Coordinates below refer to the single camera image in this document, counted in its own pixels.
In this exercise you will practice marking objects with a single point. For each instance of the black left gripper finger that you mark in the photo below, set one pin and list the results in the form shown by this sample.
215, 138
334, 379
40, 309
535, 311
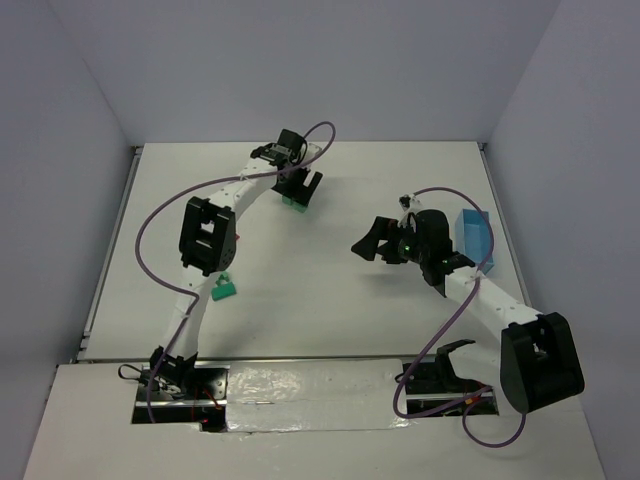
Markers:
288, 184
306, 191

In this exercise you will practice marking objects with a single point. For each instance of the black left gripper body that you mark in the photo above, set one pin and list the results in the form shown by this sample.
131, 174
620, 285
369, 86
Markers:
293, 181

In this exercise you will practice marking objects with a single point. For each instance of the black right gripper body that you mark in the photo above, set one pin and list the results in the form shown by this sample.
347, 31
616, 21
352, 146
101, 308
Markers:
389, 241

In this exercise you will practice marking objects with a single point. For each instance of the green letter cube F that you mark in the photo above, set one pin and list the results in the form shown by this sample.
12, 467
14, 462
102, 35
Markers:
299, 207

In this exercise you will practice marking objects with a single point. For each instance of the blue plastic bin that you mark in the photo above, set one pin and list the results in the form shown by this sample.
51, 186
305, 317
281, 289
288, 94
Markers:
472, 234

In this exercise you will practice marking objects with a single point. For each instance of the green arch block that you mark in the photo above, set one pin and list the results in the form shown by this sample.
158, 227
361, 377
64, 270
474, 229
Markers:
223, 278
222, 291

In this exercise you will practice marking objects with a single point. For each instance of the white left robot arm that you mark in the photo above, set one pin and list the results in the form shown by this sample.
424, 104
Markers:
208, 244

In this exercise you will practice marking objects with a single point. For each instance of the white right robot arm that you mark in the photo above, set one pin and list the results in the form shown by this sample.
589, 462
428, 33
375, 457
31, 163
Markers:
537, 364

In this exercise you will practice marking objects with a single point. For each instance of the white front cover board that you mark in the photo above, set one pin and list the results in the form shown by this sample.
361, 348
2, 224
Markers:
87, 433

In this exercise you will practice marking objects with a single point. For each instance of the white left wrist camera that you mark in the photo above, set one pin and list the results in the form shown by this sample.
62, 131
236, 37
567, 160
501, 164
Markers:
310, 151

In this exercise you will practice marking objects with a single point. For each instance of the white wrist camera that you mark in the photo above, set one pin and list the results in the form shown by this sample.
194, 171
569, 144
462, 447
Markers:
410, 204
310, 151

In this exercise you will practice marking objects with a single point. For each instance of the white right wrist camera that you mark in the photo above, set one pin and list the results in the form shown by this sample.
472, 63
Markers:
410, 204

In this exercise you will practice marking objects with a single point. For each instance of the aluminium table edge rail right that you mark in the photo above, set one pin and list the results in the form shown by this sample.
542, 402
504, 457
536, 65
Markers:
510, 260

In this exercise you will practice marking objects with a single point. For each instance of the aluminium table edge rail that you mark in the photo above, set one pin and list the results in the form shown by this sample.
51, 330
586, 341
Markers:
510, 260
79, 353

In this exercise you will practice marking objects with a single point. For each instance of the aluminium table edge rail left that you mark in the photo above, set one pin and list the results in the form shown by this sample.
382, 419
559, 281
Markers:
79, 353

